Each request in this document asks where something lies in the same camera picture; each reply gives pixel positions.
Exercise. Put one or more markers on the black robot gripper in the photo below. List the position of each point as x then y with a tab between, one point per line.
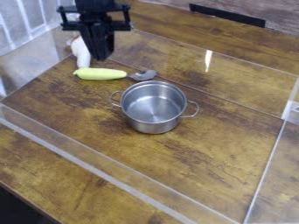
88	12

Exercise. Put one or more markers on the silver steel pot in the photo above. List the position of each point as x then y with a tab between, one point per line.
153	106

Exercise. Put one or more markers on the green handled spoon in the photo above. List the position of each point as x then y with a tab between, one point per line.
104	74

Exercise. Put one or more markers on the white plush mushroom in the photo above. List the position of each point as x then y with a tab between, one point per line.
78	51

